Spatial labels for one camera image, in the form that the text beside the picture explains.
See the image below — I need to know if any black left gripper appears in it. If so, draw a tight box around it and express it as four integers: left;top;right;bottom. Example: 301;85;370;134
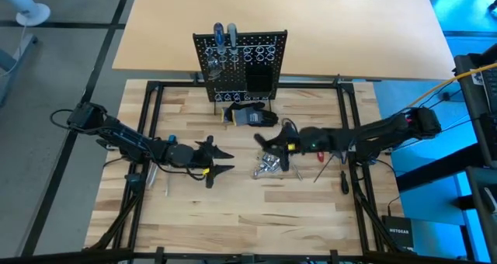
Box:
167;136;236;189

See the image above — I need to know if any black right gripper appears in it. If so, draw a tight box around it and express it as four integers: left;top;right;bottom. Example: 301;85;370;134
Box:
254;122;330;171

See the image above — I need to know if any grey handle screwdriver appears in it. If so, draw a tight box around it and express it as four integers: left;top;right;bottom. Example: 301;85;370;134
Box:
227;22;240;71

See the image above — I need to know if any grey black work glove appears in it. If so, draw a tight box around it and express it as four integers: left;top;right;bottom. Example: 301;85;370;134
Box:
221;102;280;128

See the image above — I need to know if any black plastic bin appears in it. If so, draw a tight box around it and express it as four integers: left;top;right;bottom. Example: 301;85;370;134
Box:
245;64;274;94

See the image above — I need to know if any black metal pegboard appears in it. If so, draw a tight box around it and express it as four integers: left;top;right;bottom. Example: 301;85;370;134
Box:
193;30;289;116

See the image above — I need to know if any light wooden desk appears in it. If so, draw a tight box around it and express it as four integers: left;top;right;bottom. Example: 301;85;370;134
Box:
111;0;457;82

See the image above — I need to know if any black diagonal beam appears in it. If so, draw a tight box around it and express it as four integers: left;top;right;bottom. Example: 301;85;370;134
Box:
395;142;485;193

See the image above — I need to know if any black equipment cart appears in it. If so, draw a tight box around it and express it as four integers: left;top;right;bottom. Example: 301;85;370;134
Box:
453;42;497;168

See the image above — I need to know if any dark grey equipment shelf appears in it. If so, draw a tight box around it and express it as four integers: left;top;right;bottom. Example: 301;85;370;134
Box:
464;165;497;264

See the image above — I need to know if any grey metal table leg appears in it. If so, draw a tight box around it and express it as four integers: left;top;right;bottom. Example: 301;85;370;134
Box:
0;33;40;108

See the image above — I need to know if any white pole stand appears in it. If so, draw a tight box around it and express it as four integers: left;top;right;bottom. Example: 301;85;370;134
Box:
0;0;51;27

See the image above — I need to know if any small ring wire rack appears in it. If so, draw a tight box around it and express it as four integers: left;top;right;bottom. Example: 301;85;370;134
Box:
214;91;272;103

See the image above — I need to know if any black metal table frame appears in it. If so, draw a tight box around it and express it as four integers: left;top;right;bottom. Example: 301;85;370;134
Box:
81;79;419;264

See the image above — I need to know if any black ribbed handle screwdriver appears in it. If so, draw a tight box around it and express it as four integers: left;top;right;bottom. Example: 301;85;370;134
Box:
338;158;350;196

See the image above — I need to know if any small black mount block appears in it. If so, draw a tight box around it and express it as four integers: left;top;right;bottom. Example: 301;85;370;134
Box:
124;172;145;191

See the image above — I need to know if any black cable bundle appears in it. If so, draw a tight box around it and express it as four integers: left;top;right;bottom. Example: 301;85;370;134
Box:
355;186;397;253
87;178;144;252

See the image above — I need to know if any black Netgear switch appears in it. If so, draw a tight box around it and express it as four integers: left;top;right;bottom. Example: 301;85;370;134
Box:
381;215;415;252

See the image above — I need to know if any yellow cable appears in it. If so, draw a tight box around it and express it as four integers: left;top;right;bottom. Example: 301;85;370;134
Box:
382;61;497;126

